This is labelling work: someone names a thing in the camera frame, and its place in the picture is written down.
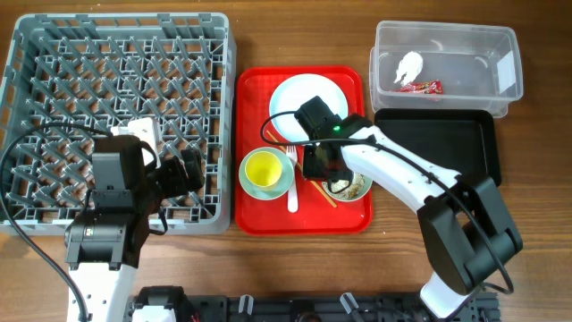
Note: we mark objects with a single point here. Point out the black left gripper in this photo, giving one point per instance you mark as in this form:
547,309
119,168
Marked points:
180,185

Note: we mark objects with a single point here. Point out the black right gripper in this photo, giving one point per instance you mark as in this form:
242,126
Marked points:
310,171

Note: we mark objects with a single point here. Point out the rice food scraps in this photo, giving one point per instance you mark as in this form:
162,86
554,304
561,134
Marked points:
346,190

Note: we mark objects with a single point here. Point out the green bowl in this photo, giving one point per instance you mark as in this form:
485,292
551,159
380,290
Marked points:
363,192

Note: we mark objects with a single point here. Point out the yellow plastic cup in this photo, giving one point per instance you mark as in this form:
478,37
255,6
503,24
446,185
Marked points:
263,169

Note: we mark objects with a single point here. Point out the white napkin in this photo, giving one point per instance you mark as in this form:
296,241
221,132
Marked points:
409,68

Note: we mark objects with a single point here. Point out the red snack wrapper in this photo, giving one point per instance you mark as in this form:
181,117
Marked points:
433,87

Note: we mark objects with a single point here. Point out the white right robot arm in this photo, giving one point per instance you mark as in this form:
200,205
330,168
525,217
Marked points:
466,226

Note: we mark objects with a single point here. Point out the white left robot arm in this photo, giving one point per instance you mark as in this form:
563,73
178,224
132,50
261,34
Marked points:
104,241

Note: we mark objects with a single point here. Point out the grey dishwasher rack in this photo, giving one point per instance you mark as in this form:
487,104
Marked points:
69,77

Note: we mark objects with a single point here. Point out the white plastic fork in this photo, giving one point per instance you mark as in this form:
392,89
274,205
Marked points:
293,202

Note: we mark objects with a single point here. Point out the wooden chopstick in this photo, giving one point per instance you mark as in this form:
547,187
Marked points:
299,166

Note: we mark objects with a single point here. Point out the light blue saucer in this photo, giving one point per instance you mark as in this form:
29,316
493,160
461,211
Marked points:
283,184

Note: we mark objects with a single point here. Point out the light blue plate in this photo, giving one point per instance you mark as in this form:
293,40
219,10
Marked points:
297,90

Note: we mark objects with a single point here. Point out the red plastic tray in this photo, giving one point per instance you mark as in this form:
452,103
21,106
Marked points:
315,215

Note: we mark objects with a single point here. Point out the clear plastic bin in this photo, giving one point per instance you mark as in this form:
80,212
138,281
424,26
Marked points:
478,66

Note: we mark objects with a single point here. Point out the black plastic tray bin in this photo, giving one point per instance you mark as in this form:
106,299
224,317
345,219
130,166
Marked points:
462,140

